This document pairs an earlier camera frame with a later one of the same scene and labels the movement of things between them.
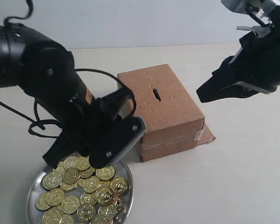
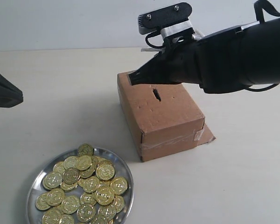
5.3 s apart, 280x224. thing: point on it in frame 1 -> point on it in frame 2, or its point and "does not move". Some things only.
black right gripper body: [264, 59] -> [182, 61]
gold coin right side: [105, 173] does not move
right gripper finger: [240, 90] -> [138, 79]
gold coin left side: [52, 180] does not move
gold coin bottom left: [52, 216] does not move
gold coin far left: [41, 201] does not move
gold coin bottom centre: [86, 213] does not move
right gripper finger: [221, 78] -> [154, 65]
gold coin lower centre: [105, 195] does not move
